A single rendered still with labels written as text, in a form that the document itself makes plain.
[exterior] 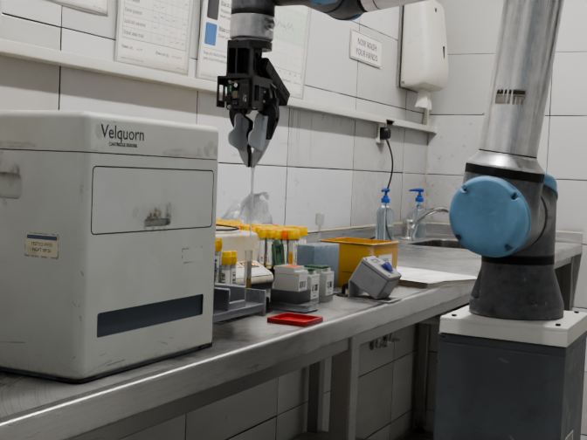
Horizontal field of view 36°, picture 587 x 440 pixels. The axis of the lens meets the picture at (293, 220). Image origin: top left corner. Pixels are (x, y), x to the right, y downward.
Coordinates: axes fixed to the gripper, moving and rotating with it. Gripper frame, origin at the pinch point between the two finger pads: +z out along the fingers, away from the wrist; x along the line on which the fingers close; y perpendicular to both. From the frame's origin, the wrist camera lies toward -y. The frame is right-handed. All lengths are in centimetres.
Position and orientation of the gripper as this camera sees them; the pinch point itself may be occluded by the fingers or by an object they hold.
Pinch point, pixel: (252, 160)
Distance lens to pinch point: 158.9
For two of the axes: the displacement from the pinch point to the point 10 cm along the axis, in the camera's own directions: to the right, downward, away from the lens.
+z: -0.4, 10.0, 0.5
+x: 9.0, 0.6, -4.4
